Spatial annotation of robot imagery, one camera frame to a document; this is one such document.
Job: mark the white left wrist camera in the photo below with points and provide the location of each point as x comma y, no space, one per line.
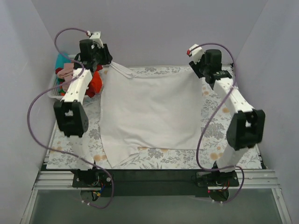
95,37

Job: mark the pink t shirt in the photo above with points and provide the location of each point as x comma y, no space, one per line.
66,71

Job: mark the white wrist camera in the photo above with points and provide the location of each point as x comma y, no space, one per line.
195,52
95,37

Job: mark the teal t shirt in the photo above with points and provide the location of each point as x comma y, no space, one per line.
60,61

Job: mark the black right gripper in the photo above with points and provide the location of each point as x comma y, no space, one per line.
196,69

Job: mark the floral patterned table mat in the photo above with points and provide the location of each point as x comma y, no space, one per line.
211,148

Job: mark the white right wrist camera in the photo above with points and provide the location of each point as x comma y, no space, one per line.
195,52

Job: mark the white plastic laundry basket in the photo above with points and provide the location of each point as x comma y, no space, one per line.
54,93

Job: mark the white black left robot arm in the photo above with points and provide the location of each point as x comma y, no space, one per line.
71,117

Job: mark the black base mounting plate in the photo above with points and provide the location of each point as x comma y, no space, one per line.
153,182

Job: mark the white t shirt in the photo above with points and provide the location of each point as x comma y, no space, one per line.
153,111

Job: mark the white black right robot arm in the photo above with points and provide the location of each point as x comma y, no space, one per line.
246,127

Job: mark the red t shirt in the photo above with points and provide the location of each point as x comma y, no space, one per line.
98,68

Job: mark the orange t shirt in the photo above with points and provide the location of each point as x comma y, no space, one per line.
95,85

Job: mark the green garment in basket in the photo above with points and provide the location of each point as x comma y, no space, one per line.
62,89

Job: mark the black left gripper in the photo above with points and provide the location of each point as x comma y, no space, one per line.
106,57

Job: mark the aluminium frame rail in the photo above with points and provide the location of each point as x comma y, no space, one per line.
54,180

